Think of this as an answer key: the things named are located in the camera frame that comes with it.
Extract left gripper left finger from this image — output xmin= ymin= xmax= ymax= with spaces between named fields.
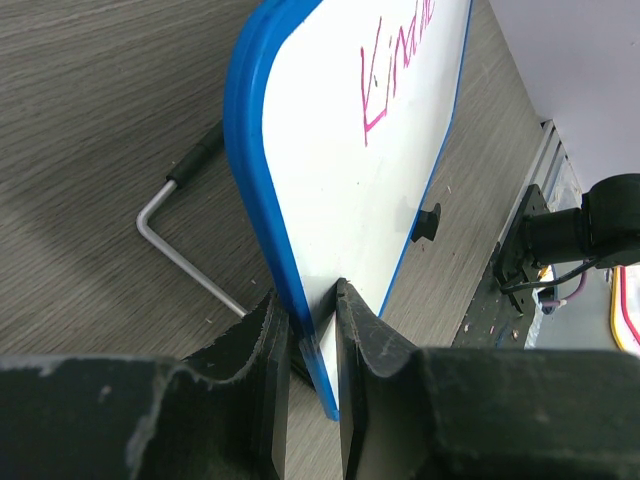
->
xmin=1 ymin=292 xmax=290 ymax=479

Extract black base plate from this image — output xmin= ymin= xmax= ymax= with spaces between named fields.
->
xmin=452 ymin=184 xmax=548 ymax=349

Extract yellow red wires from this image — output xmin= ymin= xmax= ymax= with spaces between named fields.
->
xmin=609 ymin=265 xmax=640 ymax=357

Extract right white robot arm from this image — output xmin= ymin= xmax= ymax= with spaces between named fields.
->
xmin=524 ymin=173 xmax=639 ymax=269

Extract blue framed whiteboard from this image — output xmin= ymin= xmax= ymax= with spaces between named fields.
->
xmin=223 ymin=1 xmax=472 ymax=420

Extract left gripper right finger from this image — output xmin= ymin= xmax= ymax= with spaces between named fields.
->
xmin=336 ymin=279 xmax=639 ymax=479

